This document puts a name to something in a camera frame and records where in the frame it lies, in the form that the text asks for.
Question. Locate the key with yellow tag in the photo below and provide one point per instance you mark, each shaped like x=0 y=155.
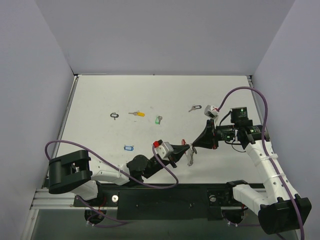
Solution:
x=137 y=113

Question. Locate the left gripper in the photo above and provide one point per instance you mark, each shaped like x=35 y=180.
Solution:
x=171 y=156

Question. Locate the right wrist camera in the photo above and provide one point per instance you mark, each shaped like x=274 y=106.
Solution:
x=211 y=111

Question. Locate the key with clear black tag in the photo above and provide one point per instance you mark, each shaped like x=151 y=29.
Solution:
x=195 y=107

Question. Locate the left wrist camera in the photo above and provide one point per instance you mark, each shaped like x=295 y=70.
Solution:
x=163 y=149

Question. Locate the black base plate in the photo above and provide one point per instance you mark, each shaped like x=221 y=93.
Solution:
x=186 y=201

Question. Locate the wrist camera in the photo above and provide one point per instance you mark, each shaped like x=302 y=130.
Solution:
x=163 y=149
x=211 y=111

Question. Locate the key with green tag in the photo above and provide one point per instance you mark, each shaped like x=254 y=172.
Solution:
x=158 y=120

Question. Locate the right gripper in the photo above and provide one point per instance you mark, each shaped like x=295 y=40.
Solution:
x=213 y=136

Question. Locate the aluminium front rail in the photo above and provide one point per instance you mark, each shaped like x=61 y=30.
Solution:
x=43 y=200

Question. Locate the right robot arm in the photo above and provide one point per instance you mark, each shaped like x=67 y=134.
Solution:
x=282 y=209

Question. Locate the key with black outlined tag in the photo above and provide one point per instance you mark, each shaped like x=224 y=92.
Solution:
x=114 y=115

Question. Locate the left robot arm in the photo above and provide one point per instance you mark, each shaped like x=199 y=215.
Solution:
x=81 y=172

